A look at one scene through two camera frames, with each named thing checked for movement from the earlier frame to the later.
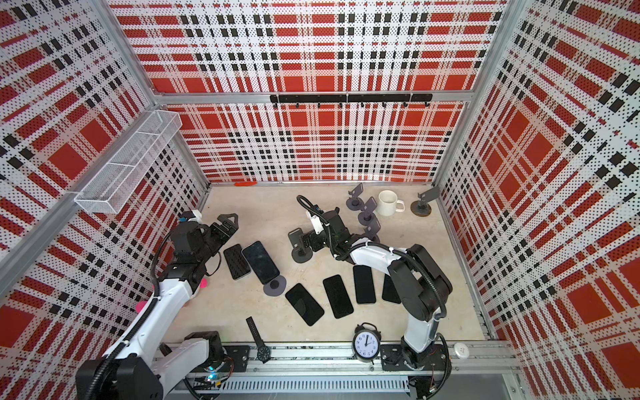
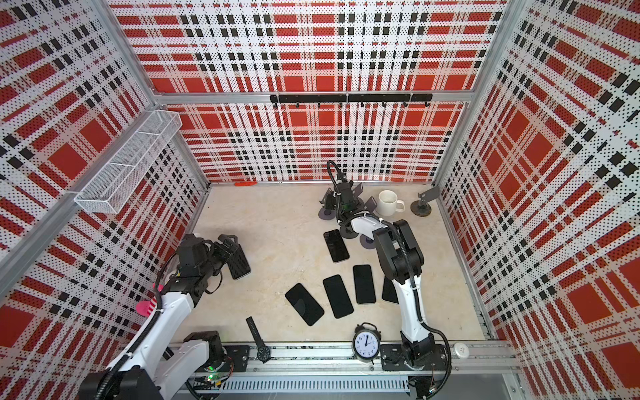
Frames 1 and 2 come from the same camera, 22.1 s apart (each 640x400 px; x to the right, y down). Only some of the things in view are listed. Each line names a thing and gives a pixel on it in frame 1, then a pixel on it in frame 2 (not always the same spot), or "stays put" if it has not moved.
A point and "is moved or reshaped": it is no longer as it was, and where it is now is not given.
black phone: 389,290 stays put
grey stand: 301,252 is moved or reshaped
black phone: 304,304 stays put
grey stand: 275,287 → 329,203
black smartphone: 363,284 stays put
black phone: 338,297 stays put
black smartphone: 236,261 stays put
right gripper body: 329,242 → 341,207
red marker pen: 245,183 stays put
